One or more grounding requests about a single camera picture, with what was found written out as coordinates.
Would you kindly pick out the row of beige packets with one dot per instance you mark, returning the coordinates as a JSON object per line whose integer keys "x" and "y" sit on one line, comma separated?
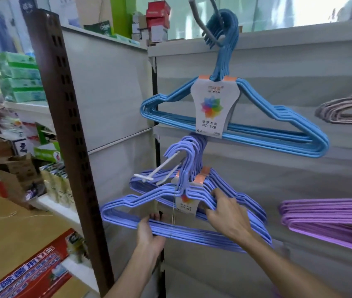
{"x": 58, "y": 186}

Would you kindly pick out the white T-bar peg hook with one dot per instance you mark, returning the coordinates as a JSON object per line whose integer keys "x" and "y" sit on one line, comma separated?
{"x": 160, "y": 169}

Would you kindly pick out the person's right hand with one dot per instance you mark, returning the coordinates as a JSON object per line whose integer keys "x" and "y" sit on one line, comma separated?
{"x": 230, "y": 218}

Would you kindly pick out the pile of brown cartons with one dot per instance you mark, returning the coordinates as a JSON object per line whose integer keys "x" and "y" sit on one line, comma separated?
{"x": 14, "y": 170}

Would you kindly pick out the rose gold metal hanger bundle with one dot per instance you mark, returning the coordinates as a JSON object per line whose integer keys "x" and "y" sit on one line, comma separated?
{"x": 334, "y": 111}

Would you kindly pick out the person's left forearm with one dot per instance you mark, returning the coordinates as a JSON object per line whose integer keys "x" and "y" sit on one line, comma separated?
{"x": 132, "y": 273}

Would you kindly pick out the green white printed packs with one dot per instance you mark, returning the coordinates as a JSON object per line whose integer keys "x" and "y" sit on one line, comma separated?
{"x": 98, "y": 27}

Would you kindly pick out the grey T-bar peg hook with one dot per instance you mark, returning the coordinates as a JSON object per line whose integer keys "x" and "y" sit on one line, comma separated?
{"x": 199, "y": 15}

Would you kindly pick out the stack of green tissue packs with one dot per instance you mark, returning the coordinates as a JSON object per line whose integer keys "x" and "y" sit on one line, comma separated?
{"x": 20, "y": 77}

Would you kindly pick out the white display rack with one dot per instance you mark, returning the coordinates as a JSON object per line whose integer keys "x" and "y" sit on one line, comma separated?
{"x": 287, "y": 65}

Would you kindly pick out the person's left hand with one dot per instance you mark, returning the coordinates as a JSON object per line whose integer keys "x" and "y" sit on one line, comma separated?
{"x": 149, "y": 237}

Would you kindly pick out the dark printed packets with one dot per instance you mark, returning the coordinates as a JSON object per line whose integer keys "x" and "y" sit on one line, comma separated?
{"x": 76, "y": 245}

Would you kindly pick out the stack of red white boxes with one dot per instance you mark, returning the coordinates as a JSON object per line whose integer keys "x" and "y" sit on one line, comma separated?
{"x": 157, "y": 15}

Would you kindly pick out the person's right forearm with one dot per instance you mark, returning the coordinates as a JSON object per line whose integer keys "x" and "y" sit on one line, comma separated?
{"x": 287, "y": 270}

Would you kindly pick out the green printed box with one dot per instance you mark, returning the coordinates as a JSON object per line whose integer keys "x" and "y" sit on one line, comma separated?
{"x": 47, "y": 145}

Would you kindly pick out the white side shelf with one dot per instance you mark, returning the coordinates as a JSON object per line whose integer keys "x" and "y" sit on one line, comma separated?
{"x": 70, "y": 220}

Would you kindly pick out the light blue hanger bundle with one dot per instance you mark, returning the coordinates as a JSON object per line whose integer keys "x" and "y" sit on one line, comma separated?
{"x": 213, "y": 105}
{"x": 306, "y": 145}

